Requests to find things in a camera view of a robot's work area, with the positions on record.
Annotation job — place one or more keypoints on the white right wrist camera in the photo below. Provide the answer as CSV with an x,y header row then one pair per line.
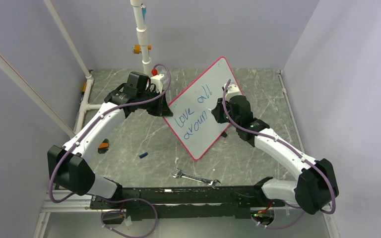
x,y
231,91

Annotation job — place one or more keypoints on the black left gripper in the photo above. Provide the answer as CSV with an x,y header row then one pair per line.
x,y
161,109

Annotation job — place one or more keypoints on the white PVC pipe frame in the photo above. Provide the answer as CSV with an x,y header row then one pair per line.
x,y
142,37

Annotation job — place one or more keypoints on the diagonal white pipe red stripe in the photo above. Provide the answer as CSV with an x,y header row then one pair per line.
x,y
7,68

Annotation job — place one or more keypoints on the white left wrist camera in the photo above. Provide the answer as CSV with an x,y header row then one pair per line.
x,y
159,80

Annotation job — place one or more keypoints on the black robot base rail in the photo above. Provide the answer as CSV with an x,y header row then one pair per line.
x,y
189,202

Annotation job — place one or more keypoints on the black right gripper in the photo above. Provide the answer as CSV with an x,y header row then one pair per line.
x,y
217,112

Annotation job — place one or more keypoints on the black orange small block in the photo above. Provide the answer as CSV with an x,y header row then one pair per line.
x,y
103,147

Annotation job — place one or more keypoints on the aluminium extrusion frame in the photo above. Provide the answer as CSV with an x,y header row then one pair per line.
x,y
73,204

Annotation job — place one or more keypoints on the pink-framed whiteboard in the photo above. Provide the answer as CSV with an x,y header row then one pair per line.
x,y
192,121

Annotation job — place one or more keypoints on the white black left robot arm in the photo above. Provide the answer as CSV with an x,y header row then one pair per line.
x,y
69,164

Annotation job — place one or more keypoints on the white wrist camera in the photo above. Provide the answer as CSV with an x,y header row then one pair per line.
x,y
231,91
159,80

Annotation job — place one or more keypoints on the orange pipe valve fitting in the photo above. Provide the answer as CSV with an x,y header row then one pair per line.
x,y
138,49

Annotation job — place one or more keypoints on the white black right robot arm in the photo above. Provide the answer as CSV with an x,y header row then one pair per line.
x,y
315,188

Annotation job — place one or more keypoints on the silver double open-end wrench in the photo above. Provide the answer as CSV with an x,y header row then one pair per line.
x,y
210,182

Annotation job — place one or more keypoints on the blue marker cap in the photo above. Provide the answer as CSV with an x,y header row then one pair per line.
x,y
143,155

